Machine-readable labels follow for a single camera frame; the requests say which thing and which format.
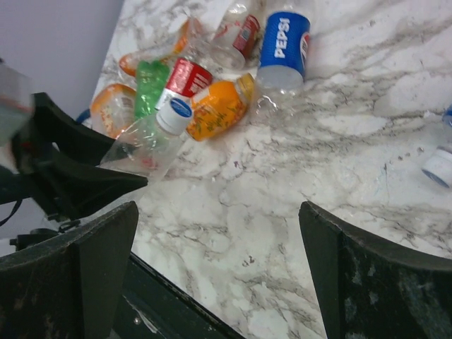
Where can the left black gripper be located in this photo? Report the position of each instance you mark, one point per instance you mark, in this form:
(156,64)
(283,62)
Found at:
(68,183)

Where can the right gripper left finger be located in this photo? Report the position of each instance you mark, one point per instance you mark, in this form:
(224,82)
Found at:
(69,286)

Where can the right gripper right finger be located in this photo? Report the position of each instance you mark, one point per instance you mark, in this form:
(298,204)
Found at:
(370,287)

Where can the clear crushed bottle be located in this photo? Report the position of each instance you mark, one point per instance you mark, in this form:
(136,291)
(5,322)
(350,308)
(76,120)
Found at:
(150,145)

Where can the orange juice bottle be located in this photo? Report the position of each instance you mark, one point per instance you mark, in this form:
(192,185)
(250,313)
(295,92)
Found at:
(220,106)

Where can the blue Pepsi bottle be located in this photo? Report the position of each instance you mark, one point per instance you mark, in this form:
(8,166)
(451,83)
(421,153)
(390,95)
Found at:
(285,45)

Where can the large orange label bottle left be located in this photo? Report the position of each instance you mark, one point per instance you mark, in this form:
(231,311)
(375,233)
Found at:
(112,111)

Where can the green plastic bottle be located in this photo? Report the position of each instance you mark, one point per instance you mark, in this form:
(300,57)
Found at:
(151,78)

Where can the red label clear bottle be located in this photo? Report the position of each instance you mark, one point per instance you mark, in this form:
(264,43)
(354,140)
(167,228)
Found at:
(186,79)

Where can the small blue label bottle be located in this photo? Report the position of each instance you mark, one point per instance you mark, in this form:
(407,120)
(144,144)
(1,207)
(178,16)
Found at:
(438,166)

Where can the orange label crushed bottle left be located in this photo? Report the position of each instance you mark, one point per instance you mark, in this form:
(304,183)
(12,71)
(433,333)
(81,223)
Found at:
(171,46)

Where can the red cap clear bottle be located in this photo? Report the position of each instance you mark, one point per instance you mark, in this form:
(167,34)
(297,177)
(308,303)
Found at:
(237,33)

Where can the blue handled pliers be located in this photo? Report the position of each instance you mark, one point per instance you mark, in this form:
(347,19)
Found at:
(84,118)

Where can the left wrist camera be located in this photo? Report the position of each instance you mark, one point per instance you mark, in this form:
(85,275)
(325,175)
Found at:
(17,103)

